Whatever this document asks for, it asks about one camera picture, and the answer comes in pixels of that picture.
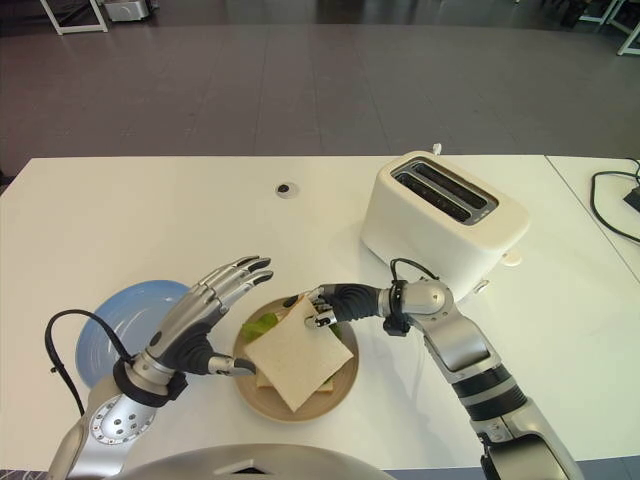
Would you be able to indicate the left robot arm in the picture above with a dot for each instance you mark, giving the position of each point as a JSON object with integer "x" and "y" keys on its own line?
{"x": 115, "y": 425}

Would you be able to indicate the green lettuce leaf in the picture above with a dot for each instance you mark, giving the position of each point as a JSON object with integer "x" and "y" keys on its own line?
{"x": 261, "y": 324}

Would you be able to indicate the white table frame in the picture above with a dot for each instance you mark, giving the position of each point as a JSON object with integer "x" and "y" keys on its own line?
{"x": 75, "y": 27}
{"x": 627, "y": 40}

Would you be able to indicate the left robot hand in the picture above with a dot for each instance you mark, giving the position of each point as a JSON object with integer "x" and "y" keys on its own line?
{"x": 190, "y": 325}

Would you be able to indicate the black power adapter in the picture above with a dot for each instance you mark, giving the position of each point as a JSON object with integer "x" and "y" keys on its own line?
{"x": 633, "y": 199}

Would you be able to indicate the silver metal box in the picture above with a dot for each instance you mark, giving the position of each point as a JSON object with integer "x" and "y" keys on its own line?
{"x": 127, "y": 10}

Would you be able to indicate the beige plate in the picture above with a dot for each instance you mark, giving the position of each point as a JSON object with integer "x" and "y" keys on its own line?
{"x": 340, "y": 382}

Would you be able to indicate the bread slice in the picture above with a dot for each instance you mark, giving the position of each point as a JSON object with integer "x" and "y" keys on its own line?
{"x": 265, "y": 382}
{"x": 295, "y": 357}

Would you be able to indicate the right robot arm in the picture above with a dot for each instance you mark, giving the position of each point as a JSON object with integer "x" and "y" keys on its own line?
{"x": 465, "y": 345}

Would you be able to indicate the robot body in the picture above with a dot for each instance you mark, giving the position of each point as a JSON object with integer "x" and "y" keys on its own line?
{"x": 250, "y": 462}

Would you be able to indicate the cream toaster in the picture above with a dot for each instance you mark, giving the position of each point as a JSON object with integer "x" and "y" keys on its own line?
{"x": 430, "y": 240}

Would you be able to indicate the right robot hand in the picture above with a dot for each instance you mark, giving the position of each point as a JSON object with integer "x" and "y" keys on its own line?
{"x": 352, "y": 302}

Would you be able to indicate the blue plate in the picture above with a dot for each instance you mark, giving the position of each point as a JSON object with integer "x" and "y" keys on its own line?
{"x": 135, "y": 310}

